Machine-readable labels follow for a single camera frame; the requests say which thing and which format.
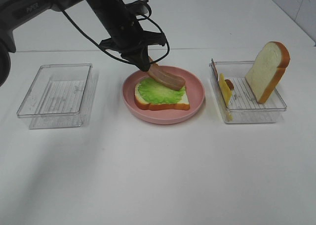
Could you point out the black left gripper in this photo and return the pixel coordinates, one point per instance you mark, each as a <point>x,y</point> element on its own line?
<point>132,42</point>

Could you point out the green lettuce leaf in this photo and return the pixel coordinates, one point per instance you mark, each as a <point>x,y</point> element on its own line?
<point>148,91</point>

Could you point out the bacon strip from tray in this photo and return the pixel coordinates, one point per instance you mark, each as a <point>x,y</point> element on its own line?
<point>227,81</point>
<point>167,79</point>

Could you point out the bread slice from tray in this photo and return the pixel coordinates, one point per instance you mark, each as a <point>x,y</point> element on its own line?
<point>153,107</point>

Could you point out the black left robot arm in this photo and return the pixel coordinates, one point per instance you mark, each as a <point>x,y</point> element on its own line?
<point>14,13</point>

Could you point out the pink round plate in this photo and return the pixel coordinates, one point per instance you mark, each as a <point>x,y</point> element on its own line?
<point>195,93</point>

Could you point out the clear plastic tray left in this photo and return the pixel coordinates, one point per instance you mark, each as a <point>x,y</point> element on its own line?
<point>60,96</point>

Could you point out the clear plastic tray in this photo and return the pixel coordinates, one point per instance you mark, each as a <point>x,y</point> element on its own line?
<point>60,96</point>
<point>243,107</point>

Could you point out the yellow cheese slice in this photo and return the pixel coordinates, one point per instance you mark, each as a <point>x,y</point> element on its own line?
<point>226,94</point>

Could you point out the clear plastic tray right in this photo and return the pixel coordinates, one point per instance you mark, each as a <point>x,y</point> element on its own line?
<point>243,107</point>

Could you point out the bread slice in right tray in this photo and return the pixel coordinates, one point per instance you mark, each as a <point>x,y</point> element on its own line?
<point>267,70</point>

